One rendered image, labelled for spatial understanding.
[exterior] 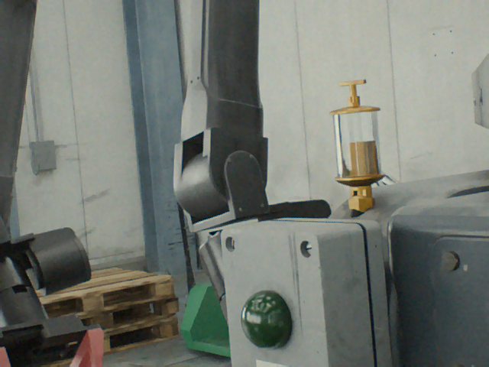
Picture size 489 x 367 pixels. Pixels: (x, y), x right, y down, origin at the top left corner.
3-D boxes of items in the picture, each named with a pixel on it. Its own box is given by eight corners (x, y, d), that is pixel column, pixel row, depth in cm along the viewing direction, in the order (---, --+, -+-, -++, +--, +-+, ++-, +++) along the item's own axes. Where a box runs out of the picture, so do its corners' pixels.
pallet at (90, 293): (-54, 319, 642) (-55, 297, 642) (111, 285, 722) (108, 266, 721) (9, 333, 573) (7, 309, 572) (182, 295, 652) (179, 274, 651)
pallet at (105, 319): (-42, 339, 646) (-44, 317, 645) (115, 304, 723) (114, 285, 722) (17, 354, 581) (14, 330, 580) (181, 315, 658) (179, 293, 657)
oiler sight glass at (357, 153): (328, 177, 55) (323, 115, 55) (358, 173, 56) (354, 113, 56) (360, 177, 53) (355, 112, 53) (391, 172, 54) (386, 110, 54)
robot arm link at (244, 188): (173, 174, 87) (220, 153, 80) (276, 157, 93) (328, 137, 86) (202, 305, 86) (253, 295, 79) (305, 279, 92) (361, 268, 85)
